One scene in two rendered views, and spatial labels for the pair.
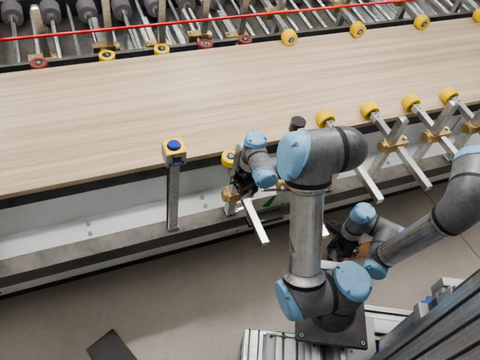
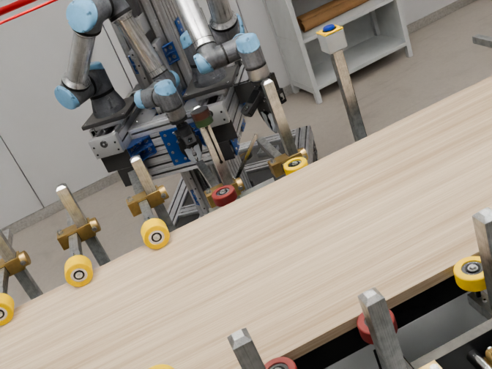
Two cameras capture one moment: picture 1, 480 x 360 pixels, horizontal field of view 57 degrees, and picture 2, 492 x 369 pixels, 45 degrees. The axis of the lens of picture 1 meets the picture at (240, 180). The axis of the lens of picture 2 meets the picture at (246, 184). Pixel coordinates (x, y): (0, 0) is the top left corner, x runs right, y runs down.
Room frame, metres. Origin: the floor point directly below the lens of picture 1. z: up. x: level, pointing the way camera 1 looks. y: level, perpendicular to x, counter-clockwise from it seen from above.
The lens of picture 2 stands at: (2.93, 0.56, 1.80)
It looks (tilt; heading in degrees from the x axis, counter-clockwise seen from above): 27 degrees down; 202
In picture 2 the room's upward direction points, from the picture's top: 22 degrees counter-clockwise
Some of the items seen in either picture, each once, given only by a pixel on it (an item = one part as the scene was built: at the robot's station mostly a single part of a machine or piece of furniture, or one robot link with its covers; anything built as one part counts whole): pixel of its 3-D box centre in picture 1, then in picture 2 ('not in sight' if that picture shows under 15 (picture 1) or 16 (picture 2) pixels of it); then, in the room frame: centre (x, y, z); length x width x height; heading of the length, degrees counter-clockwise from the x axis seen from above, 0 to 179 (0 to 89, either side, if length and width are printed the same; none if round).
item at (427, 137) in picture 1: (435, 135); (8, 266); (1.62, -0.87, 0.95); 0.13 x 0.06 x 0.05; 120
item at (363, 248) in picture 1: (351, 253); not in sight; (1.45, -0.76, 0.04); 0.30 x 0.08 x 0.08; 120
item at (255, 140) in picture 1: (254, 148); (250, 51); (1.03, -0.02, 1.24); 0.09 x 0.08 x 0.11; 25
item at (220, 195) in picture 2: not in sight; (228, 204); (1.35, -0.18, 0.85); 0.08 x 0.08 x 0.11
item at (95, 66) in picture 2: not in sight; (92, 77); (0.65, -0.86, 1.21); 0.13 x 0.12 x 0.14; 163
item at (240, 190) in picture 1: (246, 176); (267, 92); (1.02, -0.02, 1.08); 0.09 x 0.08 x 0.12; 140
